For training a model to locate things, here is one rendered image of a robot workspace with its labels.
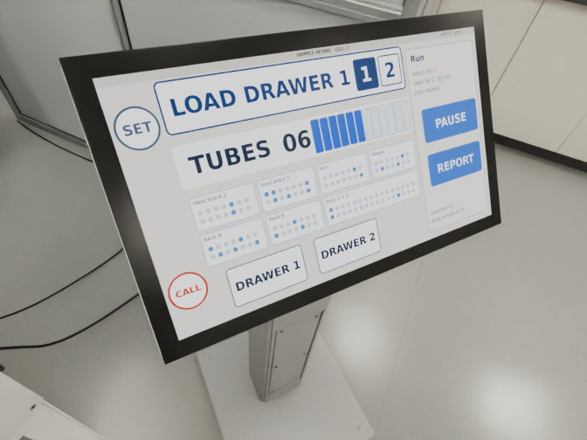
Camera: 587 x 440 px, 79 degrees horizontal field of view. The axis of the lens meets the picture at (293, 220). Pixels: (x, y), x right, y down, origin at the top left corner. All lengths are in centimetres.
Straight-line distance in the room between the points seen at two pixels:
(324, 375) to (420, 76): 111
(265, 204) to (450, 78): 31
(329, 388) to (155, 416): 59
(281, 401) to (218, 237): 102
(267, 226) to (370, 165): 15
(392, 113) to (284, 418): 109
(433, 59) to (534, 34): 192
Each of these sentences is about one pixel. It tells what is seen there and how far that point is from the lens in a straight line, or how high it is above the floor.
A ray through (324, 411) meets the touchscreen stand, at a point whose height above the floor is 4.
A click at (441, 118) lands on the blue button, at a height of 110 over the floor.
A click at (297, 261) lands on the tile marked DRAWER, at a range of 43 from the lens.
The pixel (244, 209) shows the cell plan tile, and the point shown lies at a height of 107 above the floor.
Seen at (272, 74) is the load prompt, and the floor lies 117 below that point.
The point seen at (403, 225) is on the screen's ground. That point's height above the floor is 100.
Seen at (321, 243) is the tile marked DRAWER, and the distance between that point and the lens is 44.
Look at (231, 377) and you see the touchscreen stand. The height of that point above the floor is 4.
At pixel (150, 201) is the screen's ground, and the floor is 109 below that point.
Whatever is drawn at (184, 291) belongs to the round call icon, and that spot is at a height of 102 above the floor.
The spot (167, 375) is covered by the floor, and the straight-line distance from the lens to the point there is 145.
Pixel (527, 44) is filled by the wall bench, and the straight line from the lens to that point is 246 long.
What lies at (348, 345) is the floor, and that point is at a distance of 150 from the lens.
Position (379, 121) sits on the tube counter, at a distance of 47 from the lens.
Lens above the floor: 136
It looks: 49 degrees down
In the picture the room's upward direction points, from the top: 8 degrees clockwise
